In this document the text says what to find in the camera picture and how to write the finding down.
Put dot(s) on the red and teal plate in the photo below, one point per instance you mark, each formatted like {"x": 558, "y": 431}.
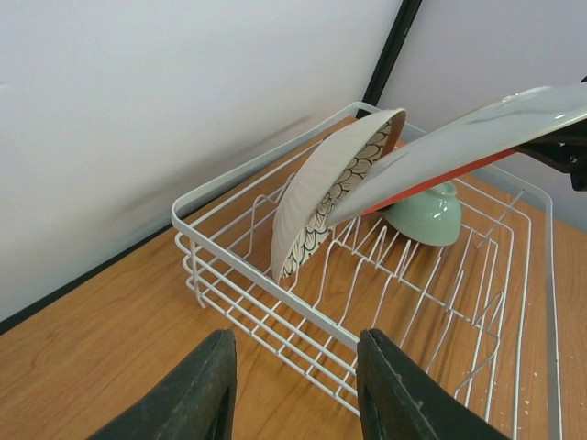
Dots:
{"x": 508, "y": 123}

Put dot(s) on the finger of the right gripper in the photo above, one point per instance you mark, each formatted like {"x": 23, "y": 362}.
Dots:
{"x": 563, "y": 150}

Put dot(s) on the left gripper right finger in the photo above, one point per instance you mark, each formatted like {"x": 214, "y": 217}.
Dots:
{"x": 398, "y": 400}

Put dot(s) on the floral patterned bowl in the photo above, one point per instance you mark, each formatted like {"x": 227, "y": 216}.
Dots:
{"x": 336, "y": 167}

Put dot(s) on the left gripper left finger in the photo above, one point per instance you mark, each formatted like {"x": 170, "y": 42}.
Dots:
{"x": 196, "y": 400}

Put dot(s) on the black right frame post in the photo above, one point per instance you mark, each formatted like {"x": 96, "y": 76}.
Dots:
{"x": 391, "y": 50}

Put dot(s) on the white wire dish rack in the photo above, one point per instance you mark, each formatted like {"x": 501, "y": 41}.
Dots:
{"x": 479, "y": 316}

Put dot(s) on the mint green bowl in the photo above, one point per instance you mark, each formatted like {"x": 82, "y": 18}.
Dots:
{"x": 431, "y": 217}

